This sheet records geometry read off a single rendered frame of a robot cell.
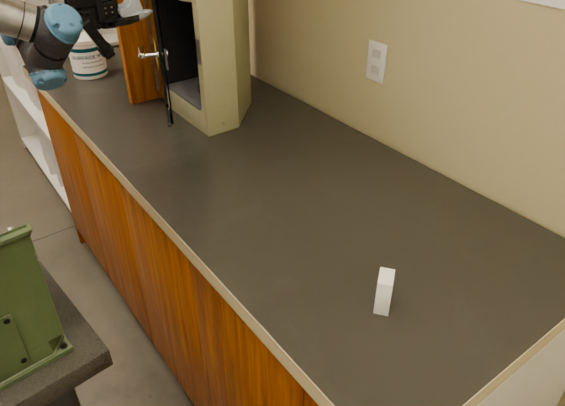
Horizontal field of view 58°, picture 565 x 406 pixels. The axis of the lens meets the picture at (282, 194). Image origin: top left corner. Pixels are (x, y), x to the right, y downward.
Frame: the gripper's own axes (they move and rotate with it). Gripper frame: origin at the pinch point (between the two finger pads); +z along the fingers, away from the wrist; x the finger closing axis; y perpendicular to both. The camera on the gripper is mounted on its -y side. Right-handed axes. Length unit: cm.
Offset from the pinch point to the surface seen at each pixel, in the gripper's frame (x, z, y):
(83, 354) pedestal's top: -65, -47, -37
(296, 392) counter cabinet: -85, -16, -51
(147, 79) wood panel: 30.9, 9.2, -29.5
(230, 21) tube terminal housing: -6.1, 21.6, -4.0
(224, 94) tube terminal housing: -6.1, 17.9, -24.8
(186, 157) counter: -13.3, 0.0, -37.1
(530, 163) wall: -83, 55, -25
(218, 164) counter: -22.1, 5.4, -37.1
